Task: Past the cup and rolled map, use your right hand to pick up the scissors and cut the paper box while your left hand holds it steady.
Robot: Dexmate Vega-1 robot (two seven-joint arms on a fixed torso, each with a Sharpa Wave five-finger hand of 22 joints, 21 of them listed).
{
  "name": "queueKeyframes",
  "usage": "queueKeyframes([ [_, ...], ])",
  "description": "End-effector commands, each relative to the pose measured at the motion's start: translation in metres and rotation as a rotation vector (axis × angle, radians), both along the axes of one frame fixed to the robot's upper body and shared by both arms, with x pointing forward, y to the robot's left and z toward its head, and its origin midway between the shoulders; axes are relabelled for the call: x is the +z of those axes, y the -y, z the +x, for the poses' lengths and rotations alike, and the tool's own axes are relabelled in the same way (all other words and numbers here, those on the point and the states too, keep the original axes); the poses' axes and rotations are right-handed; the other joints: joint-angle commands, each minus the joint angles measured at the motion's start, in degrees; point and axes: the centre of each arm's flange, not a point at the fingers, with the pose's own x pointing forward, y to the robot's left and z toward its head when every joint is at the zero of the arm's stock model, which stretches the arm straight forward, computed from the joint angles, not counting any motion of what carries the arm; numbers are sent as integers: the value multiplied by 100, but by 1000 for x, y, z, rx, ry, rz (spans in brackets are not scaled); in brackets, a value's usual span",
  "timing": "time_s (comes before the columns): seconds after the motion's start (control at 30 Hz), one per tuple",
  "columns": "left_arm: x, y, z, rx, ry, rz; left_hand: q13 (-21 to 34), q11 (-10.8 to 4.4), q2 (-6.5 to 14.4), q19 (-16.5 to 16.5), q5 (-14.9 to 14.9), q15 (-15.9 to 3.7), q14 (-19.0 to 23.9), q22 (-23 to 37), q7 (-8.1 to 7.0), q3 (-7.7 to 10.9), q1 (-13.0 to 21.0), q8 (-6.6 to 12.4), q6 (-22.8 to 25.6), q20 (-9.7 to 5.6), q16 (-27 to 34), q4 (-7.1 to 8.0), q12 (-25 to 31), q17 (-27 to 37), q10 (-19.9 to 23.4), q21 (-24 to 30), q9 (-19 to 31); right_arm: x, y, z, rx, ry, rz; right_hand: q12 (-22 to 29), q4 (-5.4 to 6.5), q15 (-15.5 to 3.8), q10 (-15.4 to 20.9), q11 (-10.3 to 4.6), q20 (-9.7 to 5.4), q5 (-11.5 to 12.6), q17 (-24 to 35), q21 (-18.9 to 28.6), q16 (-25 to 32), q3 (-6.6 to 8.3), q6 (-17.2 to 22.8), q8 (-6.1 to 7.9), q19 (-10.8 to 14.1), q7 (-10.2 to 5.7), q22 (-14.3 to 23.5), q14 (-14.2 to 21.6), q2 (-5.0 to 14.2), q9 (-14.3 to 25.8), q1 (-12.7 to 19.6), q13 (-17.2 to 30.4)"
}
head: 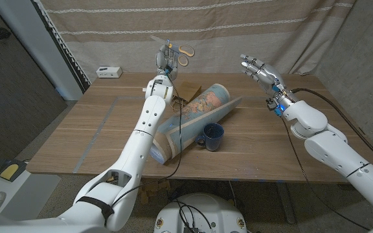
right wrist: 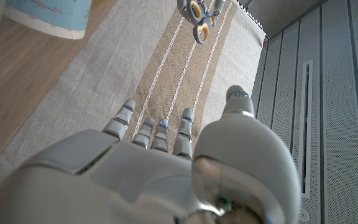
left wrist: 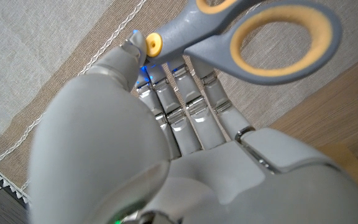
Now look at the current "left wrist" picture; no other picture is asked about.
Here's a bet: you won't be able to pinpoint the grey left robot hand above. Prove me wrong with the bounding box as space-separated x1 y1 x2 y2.
28 29 358 224

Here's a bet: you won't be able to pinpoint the grey orange scissors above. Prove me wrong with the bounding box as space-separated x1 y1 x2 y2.
144 0 343 86

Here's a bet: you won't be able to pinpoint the black triangle-patterned trim strip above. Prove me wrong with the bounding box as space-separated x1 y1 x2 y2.
0 155 31 207

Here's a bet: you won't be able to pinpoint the beige striped curtain backdrop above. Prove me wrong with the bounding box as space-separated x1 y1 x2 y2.
0 0 358 200

